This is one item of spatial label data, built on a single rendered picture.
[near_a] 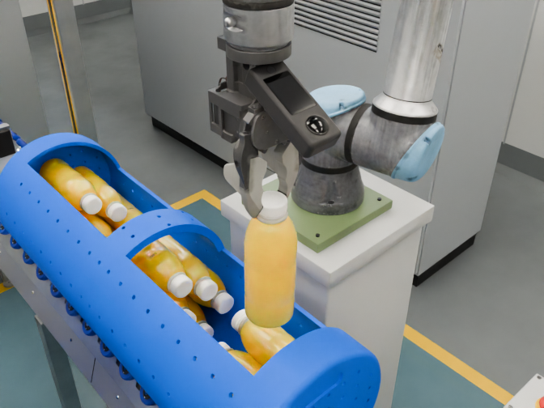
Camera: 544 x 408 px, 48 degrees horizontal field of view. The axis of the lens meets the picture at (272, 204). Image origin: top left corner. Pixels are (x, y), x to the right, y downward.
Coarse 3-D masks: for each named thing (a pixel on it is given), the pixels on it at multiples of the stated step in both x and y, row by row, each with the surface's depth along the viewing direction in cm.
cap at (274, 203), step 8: (264, 192) 77; (272, 192) 77; (264, 200) 76; (272, 200) 76; (280, 200) 76; (264, 208) 75; (272, 208) 74; (280, 208) 75; (264, 216) 75; (272, 216) 75; (280, 216) 76
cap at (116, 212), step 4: (116, 204) 134; (120, 204) 134; (108, 208) 134; (112, 208) 133; (116, 208) 133; (120, 208) 133; (124, 208) 134; (108, 212) 133; (112, 212) 132; (116, 212) 133; (120, 212) 134; (124, 212) 135; (112, 216) 133; (116, 216) 134; (120, 216) 134; (124, 216) 135; (116, 220) 134; (120, 220) 135
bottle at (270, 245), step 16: (256, 224) 77; (272, 224) 76; (288, 224) 77; (256, 240) 77; (272, 240) 76; (288, 240) 77; (256, 256) 77; (272, 256) 77; (288, 256) 78; (256, 272) 79; (272, 272) 78; (288, 272) 80; (256, 288) 80; (272, 288) 80; (288, 288) 81; (256, 304) 82; (272, 304) 82; (288, 304) 83; (256, 320) 84; (272, 320) 83; (288, 320) 85
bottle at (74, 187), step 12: (48, 168) 136; (60, 168) 135; (72, 168) 136; (48, 180) 135; (60, 180) 132; (72, 180) 131; (84, 180) 132; (60, 192) 131; (72, 192) 129; (84, 192) 129; (72, 204) 130
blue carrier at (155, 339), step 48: (48, 144) 133; (96, 144) 140; (0, 192) 132; (48, 192) 122; (144, 192) 139; (48, 240) 118; (96, 240) 109; (144, 240) 106; (192, 240) 130; (96, 288) 106; (144, 288) 99; (240, 288) 121; (144, 336) 96; (192, 336) 91; (336, 336) 90; (144, 384) 99; (192, 384) 88; (240, 384) 84; (288, 384) 81; (336, 384) 87
